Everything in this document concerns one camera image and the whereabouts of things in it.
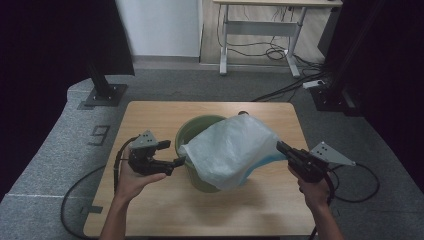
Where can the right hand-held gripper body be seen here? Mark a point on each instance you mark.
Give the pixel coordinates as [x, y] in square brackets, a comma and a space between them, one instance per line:
[310, 166]

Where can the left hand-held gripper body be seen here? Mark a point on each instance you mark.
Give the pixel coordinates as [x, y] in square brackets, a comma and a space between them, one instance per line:
[143, 160]

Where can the green plastic bucket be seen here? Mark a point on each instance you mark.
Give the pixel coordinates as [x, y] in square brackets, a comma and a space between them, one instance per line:
[196, 128]

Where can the white bag with blue strip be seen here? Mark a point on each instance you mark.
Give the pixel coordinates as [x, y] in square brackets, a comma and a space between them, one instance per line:
[230, 150]

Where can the person's left hand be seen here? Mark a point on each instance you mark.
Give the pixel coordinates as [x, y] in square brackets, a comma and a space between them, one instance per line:
[133, 185]

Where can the person's right hand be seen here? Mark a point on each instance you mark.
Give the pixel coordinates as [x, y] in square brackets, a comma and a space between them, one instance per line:
[316, 193]

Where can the black metal stand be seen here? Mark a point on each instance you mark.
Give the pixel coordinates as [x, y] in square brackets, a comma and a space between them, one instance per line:
[100, 83]
[328, 100]

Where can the white power strip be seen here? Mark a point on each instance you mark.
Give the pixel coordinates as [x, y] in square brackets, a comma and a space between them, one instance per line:
[313, 84]

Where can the black curtain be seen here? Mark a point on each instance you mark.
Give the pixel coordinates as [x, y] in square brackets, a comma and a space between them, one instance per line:
[400, 66]
[50, 50]

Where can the white frame desk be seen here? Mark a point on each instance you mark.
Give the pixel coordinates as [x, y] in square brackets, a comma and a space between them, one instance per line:
[260, 28]

